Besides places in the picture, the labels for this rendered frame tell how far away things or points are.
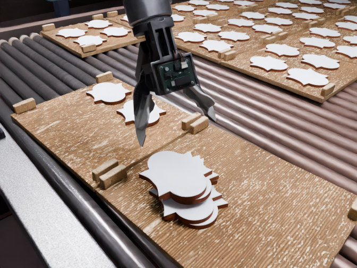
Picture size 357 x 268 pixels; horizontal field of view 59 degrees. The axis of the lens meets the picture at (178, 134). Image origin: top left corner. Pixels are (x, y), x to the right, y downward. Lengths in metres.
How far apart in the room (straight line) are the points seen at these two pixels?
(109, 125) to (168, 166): 0.29
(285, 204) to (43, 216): 0.46
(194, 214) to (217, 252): 0.07
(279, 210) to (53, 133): 0.57
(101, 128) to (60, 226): 0.30
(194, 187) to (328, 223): 0.25
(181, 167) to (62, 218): 0.25
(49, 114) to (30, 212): 0.34
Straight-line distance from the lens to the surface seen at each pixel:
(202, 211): 0.57
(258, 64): 1.20
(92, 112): 0.91
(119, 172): 0.65
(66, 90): 1.10
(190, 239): 0.56
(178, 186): 0.56
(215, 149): 0.74
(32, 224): 0.67
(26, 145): 0.88
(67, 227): 0.64
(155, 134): 0.79
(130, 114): 0.86
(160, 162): 0.61
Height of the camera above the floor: 1.39
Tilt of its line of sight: 35 degrees down
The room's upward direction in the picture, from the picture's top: straight up
